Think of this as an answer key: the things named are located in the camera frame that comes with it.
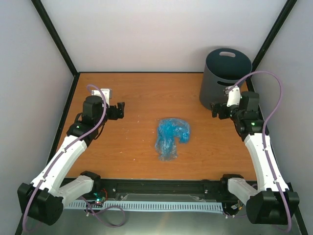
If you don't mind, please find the dark grey trash bin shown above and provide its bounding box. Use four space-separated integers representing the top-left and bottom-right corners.
199 48 252 110

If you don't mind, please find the blue plastic trash bag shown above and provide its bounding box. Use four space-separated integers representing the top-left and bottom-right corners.
155 118 191 162

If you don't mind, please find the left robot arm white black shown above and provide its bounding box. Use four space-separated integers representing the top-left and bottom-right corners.
17 95 125 225

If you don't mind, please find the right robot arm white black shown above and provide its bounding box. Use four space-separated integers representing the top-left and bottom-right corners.
211 87 299 226

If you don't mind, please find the small circuit board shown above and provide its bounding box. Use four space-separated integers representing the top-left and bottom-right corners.
93 188 108 204

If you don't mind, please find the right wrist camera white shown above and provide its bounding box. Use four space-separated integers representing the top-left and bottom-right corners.
224 86 241 107

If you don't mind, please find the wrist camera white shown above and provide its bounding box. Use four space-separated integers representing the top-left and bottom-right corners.
91 88 112 102
224 86 241 107

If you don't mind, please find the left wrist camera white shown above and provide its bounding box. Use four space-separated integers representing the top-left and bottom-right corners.
91 88 112 102

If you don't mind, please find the black aluminium rail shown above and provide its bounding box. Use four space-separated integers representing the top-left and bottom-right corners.
101 179 224 201

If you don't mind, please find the light blue slotted cable duct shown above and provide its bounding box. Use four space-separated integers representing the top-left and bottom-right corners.
64 200 224 213

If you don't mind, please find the black frame post left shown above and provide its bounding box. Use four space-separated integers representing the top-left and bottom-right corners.
31 0 79 74

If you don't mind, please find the black frame post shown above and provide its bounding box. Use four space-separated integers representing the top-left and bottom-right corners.
251 0 298 71
31 0 79 74

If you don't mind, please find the metal base plate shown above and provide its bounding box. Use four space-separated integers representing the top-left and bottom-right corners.
22 193 301 235

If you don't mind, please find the black frame post right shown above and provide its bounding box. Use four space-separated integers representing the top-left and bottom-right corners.
251 0 298 71

